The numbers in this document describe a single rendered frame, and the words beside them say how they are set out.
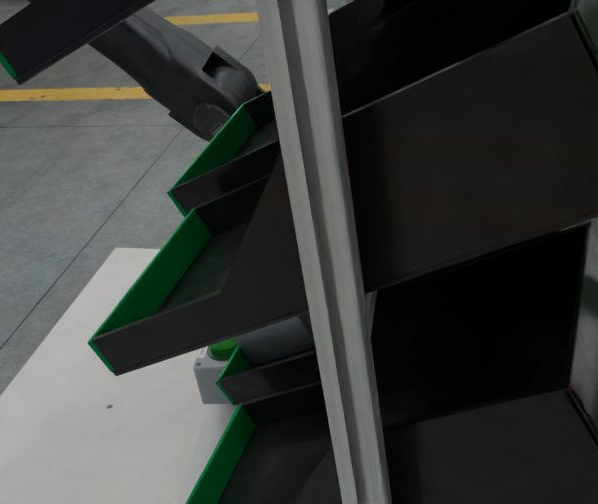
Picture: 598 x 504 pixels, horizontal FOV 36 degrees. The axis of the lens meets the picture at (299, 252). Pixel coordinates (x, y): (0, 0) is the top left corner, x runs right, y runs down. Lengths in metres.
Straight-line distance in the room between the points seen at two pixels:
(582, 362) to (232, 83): 0.56
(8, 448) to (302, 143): 0.96
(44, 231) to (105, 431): 2.38
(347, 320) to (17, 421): 0.96
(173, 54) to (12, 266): 2.56
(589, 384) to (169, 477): 0.76
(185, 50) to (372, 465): 0.57
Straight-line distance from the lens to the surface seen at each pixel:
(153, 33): 0.90
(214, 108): 0.89
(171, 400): 1.22
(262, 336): 0.69
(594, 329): 0.45
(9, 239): 3.57
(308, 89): 0.31
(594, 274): 0.48
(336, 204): 0.33
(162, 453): 1.16
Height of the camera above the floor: 1.64
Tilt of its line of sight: 32 degrees down
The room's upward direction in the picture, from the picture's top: 10 degrees counter-clockwise
